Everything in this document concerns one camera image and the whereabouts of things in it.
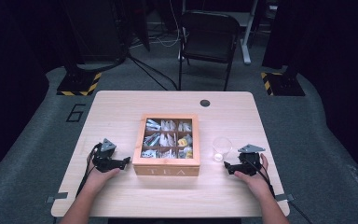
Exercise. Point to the wooden tea box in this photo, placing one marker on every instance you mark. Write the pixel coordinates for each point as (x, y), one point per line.
(166, 166)

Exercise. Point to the black folding chair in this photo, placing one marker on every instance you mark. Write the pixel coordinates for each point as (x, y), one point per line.
(209, 34)

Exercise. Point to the pile of assorted tea bags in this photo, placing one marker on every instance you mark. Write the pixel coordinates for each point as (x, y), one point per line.
(167, 140)

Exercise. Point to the dark curtain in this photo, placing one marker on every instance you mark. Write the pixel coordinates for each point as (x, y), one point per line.
(9, 93)
(341, 77)

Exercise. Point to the black stand with striped base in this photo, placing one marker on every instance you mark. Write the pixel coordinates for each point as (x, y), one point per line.
(79, 84)
(282, 84)

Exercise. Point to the yellow tea bag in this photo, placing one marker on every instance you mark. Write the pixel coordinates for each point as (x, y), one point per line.
(182, 142)

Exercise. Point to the white desk leg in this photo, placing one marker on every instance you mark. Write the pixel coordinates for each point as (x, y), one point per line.
(247, 46)

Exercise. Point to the person's right hand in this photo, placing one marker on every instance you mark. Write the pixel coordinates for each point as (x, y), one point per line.
(258, 183)

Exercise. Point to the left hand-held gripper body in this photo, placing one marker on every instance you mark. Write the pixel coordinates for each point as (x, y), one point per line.
(104, 161)

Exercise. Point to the person's left hand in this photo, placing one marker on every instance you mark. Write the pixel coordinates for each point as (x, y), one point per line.
(98, 179)

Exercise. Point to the grey tape piece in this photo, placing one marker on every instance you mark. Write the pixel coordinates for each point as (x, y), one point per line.
(284, 197)
(57, 197)

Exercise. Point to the black round table grommet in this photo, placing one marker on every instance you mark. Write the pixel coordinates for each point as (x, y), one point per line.
(205, 103)

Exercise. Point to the clear glass cup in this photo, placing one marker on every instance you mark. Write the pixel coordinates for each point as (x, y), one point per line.
(222, 146)

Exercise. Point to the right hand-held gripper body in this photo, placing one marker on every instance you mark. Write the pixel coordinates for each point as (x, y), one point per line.
(250, 161)

